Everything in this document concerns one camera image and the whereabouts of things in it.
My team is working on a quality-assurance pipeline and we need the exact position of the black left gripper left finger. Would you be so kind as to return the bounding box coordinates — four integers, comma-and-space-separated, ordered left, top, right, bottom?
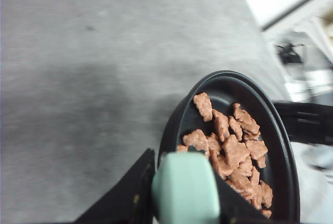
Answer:
74, 149, 155, 223

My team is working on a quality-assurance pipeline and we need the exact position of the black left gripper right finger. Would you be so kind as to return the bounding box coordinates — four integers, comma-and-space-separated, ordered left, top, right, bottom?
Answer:
187, 145, 270, 223

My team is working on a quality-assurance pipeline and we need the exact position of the black pan with green handle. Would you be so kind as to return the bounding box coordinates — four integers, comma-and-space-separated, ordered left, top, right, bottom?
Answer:
158, 71, 300, 222

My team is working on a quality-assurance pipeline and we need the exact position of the pile of brown beef cubes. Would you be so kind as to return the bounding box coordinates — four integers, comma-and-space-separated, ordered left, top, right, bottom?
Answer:
176, 92, 273, 218

